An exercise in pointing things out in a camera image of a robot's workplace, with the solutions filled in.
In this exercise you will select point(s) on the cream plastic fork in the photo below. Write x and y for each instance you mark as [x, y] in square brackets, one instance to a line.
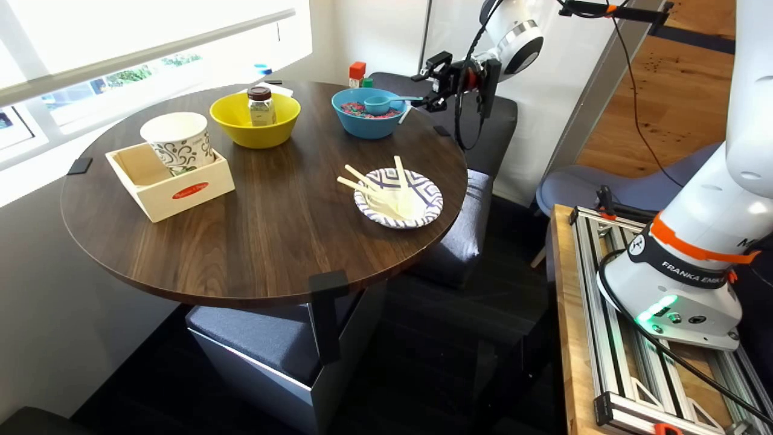
[364, 192]

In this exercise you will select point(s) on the blue measuring cup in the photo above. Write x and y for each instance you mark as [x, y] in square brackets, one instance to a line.
[377, 103]

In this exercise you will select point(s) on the glass jar with dark lid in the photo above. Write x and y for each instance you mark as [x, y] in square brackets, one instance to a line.
[261, 109]

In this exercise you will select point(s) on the cream plastic knife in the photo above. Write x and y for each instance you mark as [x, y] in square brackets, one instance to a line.
[401, 182]

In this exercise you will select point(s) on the yellow bowl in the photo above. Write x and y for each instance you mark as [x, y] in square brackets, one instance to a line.
[255, 134]

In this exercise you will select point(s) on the dark upholstered sofa seat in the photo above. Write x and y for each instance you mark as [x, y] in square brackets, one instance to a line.
[474, 161]

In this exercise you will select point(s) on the cream plastic spoon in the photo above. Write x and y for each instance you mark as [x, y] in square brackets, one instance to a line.
[365, 180]

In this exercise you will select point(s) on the black table edge clip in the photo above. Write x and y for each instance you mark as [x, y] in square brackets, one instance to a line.
[79, 165]
[441, 131]

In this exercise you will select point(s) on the green toy cylinder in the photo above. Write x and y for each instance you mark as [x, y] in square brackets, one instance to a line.
[365, 84]

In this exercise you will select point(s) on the blue bowl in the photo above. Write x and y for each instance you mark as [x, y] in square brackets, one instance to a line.
[365, 126]

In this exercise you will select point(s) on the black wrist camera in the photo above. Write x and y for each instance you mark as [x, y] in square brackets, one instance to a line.
[490, 87]

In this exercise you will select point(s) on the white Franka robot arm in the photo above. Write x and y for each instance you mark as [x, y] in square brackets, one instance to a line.
[715, 209]

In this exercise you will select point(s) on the grey upholstered chair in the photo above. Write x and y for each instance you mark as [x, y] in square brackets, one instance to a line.
[581, 189]

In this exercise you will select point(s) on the aluminium profile frame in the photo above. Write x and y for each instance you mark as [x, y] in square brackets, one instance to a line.
[619, 364]

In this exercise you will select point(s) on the white window frame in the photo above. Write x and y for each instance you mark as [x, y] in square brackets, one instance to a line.
[145, 44]

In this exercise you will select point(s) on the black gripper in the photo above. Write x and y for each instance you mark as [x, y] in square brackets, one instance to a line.
[468, 78]

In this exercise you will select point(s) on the black camera boom with clamps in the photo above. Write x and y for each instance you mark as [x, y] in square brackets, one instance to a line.
[630, 10]

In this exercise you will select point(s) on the wooden mounting board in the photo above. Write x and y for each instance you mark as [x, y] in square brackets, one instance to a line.
[568, 340]

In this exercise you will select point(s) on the colourful cereal heap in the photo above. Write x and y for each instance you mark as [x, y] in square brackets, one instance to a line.
[354, 109]

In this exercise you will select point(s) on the cream wooden box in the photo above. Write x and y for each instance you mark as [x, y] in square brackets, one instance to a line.
[173, 197]

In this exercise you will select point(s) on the black table leg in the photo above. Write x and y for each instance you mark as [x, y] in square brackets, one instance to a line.
[327, 317]

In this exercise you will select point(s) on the blue patterned paper plate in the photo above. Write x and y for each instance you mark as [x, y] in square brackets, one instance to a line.
[423, 211]

